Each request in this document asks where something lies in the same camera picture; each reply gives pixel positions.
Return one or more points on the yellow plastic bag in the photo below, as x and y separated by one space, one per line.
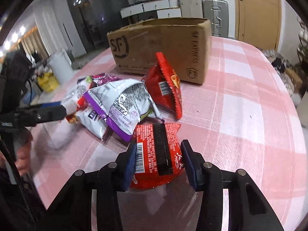
48 83

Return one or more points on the small brown cardboard box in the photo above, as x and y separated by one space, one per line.
294 78

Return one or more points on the row of ceiling spotlights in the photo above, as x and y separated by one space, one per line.
13 38

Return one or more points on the red crimped snack packet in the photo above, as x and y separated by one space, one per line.
161 86

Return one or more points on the tan wooden door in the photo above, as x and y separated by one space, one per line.
257 14

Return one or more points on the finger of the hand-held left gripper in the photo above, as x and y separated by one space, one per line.
50 105
48 115

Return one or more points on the beige suitcase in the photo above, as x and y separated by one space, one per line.
191 7

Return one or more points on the white curtain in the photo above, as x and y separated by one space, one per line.
44 33

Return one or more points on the white desk with drawers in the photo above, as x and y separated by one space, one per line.
156 8

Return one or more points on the person's left hand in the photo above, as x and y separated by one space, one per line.
23 155

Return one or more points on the dark grey fridge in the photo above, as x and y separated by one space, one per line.
105 14

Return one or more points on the pink checked tablecloth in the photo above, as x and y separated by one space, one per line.
235 115

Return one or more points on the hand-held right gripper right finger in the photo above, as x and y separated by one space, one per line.
192 173

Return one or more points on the pile of loose sneakers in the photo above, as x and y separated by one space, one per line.
279 62

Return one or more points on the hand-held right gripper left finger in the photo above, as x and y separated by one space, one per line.
130 168

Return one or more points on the beige curtain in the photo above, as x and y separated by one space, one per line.
33 43

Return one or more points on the white pedal bin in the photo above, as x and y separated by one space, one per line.
60 66

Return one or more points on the wooden shoe rack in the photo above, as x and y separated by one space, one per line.
303 38

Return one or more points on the person's left forearm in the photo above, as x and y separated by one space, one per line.
14 204

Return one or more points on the red and black wafer packet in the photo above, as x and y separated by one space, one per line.
154 154

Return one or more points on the silver suitcase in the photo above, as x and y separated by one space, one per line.
217 16

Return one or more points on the purple and white snack packet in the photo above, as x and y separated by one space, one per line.
125 105

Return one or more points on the white and red snack packet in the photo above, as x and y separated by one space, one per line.
92 122

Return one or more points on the small purple red snack packet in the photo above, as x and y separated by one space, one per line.
105 79

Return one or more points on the dark glass cabinet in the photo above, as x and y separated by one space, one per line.
77 16

